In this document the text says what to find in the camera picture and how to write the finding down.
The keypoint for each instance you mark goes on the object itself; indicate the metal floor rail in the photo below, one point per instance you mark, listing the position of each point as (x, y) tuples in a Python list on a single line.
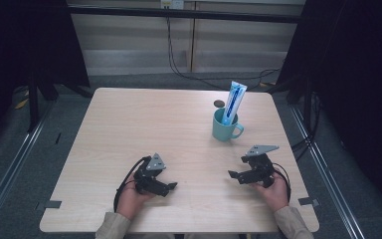
[(328, 186), (16, 159)]

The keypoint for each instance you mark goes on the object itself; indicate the dark curtain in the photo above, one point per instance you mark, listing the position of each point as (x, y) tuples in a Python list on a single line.
[(354, 83), (20, 43)]

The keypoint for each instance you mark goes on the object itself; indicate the teal mug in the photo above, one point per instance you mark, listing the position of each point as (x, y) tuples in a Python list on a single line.
[(222, 132)]

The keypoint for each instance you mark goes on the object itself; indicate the black metal stand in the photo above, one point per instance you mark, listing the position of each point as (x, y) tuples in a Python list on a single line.
[(33, 106)]

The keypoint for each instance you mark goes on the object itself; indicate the grey tape strip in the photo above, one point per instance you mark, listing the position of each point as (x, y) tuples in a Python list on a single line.
[(52, 204), (308, 201)]

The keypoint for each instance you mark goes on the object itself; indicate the dark round disc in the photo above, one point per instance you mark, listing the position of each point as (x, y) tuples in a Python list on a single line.
[(218, 103)]

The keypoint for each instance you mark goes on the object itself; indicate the black horizontal bar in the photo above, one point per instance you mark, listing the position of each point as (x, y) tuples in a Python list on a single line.
[(185, 14)]

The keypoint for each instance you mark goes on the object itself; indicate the yellow floor object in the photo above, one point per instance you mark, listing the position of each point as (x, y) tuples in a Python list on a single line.
[(21, 104)]

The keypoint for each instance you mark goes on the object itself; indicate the person's left hand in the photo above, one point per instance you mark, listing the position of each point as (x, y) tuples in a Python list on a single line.
[(129, 200)]

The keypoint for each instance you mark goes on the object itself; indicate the black tape strip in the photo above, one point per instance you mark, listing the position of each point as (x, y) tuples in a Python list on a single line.
[(58, 138)]

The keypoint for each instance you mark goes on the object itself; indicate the blue white toothpaste tube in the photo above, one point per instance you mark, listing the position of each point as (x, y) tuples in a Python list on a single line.
[(234, 101)]

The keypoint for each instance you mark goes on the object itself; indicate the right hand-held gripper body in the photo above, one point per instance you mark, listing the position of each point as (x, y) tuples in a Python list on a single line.
[(262, 169)]

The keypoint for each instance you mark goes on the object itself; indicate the person's right hand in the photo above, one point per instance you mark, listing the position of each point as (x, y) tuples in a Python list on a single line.
[(277, 195)]

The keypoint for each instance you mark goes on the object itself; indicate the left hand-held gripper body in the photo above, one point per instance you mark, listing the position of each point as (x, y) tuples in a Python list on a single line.
[(149, 179)]

